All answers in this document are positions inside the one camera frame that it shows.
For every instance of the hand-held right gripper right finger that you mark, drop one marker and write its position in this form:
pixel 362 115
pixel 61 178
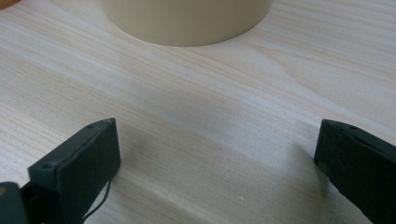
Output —
pixel 358 168

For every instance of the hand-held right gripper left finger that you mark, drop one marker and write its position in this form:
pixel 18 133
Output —
pixel 77 168

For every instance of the orange-brown round object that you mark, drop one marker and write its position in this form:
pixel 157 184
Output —
pixel 7 3

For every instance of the beige round container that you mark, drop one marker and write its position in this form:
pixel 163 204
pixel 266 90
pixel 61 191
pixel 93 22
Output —
pixel 186 21

